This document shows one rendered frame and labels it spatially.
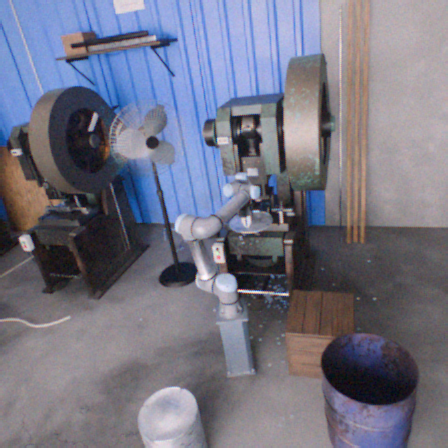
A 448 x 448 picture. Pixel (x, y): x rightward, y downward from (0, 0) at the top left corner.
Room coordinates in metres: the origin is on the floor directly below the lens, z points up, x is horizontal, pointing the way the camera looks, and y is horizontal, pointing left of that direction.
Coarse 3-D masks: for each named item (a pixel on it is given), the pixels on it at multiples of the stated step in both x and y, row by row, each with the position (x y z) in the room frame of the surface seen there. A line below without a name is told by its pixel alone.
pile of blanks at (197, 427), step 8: (192, 424) 1.20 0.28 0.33; (200, 424) 1.27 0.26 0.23; (192, 432) 1.19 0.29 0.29; (200, 432) 1.24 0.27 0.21; (144, 440) 1.19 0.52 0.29; (152, 440) 1.16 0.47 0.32; (176, 440) 1.14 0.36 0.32; (184, 440) 1.16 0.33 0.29; (192, 440) 1.18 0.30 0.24; (200, 440) 1.23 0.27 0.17
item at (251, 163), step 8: (248, 152) 2.51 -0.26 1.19; (256, 152) 2.49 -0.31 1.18; (248, 160) 2.46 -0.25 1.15; (256, 160) 2.44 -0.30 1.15; (248, 168) 2.46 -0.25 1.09; (256, 168) 2.44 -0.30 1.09; (248, 176) 2.46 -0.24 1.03; (256, 176) 2.44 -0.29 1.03; (248, 184) 2.45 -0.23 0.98; (256, 184) 2.44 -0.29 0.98; (264, 184) 2.43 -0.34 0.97; (264, 192) 2.43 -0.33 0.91
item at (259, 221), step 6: (234, 216) 2.38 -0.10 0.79; (246, 216) 2.36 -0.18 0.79; (252, 216) 2.33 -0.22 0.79; (258, 216) 2.33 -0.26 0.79; (264, 216) 2.31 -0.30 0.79; (270, 216) 2.30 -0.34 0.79; (234, 222) 2.31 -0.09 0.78; (240, 222) 2.29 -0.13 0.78; (252, 222) 2.25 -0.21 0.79; (258, 222) 2.24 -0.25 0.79; (264, 222) 2.23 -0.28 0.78; (270, 222) 2.22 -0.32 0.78; (234, 228) 2.23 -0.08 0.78; (240, 228) 2.21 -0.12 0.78; (246, 228) 2.20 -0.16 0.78; (252, 228) 2.18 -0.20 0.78; (258, 228) 2.17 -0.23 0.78; (264, 228) 2.16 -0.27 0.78
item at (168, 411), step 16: (160, 400) 1.36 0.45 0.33; (176, 400) 1.34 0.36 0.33; (192, 400) 1.33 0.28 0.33; (144, 416) 1.28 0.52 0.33; (160, 416) 1.26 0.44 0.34; (176, 416) 1.25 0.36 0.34; (192, 416) 1.24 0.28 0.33; (144, 432) 1.20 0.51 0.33; (160, 432) 1.18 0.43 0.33; (176, 432) 1.17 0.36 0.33
